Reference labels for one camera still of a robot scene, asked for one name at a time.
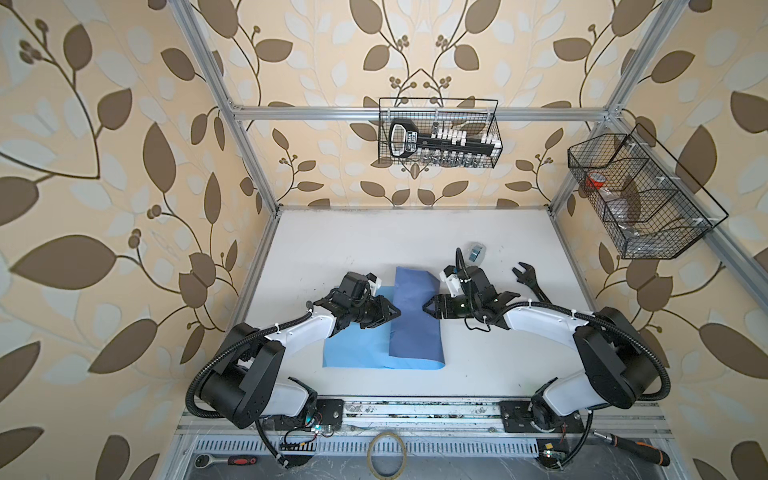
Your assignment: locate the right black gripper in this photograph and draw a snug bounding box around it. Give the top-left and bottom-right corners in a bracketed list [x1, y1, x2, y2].
[422, 294, 479, 319]

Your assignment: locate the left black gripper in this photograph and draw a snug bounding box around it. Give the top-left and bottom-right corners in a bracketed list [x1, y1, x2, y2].
[350, 295, 404, 327]

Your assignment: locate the light blue wrapping paper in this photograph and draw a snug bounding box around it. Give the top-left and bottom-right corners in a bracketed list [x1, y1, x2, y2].
[323, 267, 445, 371]

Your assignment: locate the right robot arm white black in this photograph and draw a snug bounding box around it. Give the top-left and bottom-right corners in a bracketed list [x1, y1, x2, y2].
[423, 265, 671, 424]

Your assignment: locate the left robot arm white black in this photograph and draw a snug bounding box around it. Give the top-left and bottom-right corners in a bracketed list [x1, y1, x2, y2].
[185, 272, 401, 429]

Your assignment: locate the grey tape dispenser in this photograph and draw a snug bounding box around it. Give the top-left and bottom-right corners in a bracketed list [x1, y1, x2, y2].
[467, 243, 486, 265]

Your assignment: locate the black adjustable wrench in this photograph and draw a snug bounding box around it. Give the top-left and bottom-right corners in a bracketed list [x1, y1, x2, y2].
[512, 262, 551, 304]

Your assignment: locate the black socket set holder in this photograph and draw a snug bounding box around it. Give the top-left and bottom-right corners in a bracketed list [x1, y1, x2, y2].
[384, 118, 503, 164]

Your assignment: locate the clear tape roll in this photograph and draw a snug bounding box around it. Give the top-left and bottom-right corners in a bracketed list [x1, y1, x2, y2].
[366, 431, 408, 480]

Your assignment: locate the orange black screwdriver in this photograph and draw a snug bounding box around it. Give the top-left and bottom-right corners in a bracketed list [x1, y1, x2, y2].
[593, 431, 671, 467]

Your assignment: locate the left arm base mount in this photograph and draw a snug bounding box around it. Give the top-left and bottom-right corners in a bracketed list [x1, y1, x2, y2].
[281, 397, 346, 434]

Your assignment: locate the aluminium mounting rail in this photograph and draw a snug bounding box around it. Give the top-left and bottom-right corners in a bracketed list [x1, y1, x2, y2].
[176, 394, 673, 439]

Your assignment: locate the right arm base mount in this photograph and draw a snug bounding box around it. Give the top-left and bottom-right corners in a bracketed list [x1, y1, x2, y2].
[499, 399, 585, 435]

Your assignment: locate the back black wire basket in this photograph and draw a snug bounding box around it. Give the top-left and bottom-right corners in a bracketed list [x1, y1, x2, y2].
[378, 96, 503, 169]

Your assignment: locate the black wire basket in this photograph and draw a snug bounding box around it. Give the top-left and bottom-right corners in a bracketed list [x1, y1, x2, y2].
[378, 96, 503, 169]
[568, 124, 728, 260]

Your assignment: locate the ratchet wrench red handle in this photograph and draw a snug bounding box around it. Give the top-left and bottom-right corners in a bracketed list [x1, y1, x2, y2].
[193, 454, 258, 469]

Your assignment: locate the right black wire basket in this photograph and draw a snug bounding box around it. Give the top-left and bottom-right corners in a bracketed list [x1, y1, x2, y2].
[568, 124, 728, 260]

